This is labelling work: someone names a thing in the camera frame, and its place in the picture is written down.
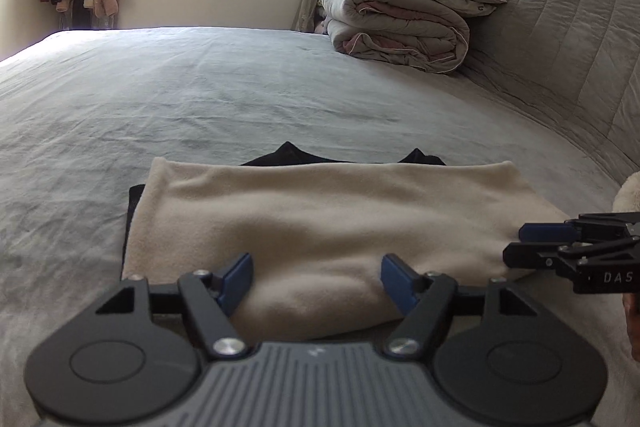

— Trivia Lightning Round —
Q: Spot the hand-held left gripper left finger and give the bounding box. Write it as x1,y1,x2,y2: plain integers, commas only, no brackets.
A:
92,252,253,363

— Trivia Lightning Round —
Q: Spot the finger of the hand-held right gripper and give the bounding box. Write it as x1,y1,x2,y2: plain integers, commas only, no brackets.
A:
502,237,640,271
517,213,640,243

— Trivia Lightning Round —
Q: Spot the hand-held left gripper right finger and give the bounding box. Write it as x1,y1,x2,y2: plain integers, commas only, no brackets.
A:
380,253,539,361

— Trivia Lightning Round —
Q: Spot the cream and black sweatshirt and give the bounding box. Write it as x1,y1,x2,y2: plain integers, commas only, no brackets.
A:
122,141,572,343

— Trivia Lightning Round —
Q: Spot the person's right hand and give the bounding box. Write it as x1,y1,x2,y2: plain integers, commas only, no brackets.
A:
621,294,640,359

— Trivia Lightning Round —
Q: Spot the cream fluffy cloth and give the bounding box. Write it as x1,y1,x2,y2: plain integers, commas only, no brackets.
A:
614,171,640,214

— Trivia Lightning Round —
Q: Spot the grey quilted headboard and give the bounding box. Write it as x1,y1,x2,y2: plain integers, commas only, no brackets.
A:
452,0,640,188

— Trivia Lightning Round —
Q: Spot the grey bed sheet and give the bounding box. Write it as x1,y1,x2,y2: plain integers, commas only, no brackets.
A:
0,26,640,427

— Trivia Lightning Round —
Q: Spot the folded grey and pink quilt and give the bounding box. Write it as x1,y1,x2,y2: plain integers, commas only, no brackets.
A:
320,0,472,74

